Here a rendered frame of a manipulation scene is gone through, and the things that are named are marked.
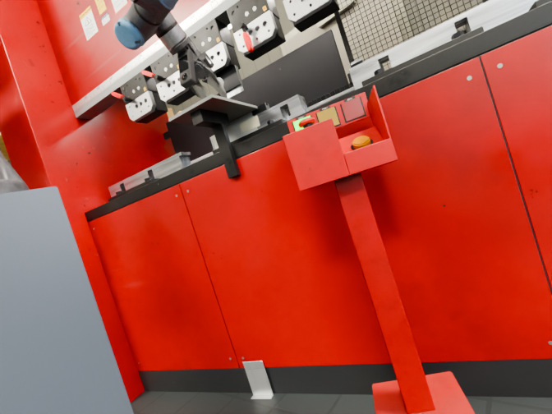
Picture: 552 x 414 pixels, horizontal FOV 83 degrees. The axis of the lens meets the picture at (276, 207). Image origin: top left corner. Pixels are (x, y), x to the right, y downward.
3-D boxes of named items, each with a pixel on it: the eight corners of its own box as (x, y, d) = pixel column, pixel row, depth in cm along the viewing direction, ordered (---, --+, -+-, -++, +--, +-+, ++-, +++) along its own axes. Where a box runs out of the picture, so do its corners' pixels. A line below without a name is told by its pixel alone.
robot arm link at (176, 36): (172, 28, 90) (154, 43, 94) (183, 43, 93) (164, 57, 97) (181, 20, 95) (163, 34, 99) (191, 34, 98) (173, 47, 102)
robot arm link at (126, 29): (122, 6, 76) (146, -11, 82) (106, 33, 83) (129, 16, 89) (149, 34, 79) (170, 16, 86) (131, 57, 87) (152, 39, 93)
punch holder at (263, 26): (240, 55, 108) (225, 9, 108) (252, 62, 115) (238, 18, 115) (276, 32, 101) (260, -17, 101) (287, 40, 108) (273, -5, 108)
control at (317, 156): (299, 191, 64) (273, 108, 64) (308, 189, 80) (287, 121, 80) (397, 159, 60) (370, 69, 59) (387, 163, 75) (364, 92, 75)
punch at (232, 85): (221, 101, 118) (213, 77, 118) (224, 102, 120) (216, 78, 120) (242, 89, 113) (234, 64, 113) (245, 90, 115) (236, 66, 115)
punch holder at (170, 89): (162, 103, 126) (149, 64, 126) (177, 106, 134) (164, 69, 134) (188, 87, 119) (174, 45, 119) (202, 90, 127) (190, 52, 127)
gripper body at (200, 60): (216, 66, 106) (192, 32, 99) (209, 77, 100) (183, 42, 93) (200, 75, 109) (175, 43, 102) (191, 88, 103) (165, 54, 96)
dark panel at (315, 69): (187, 189, 198) (165, 123, 197) (189, 189, 200) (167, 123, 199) (359, 119, 146) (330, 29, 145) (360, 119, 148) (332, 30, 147)
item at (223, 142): (211, 181, 95) (189, 113, 95) (237, 177, 108) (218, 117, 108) (221, 177, 93) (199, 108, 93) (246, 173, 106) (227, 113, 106)
